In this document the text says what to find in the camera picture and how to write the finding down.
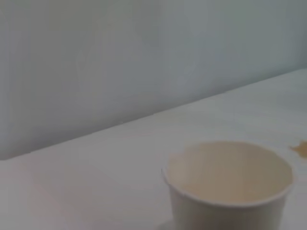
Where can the white paper cup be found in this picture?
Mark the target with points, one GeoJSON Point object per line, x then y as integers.
{"type": "Point", "coordinates": [227, 187]}

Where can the brown water stain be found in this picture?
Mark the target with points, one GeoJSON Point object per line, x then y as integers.
{"type": "Point", "coordinates": [301, 149]}

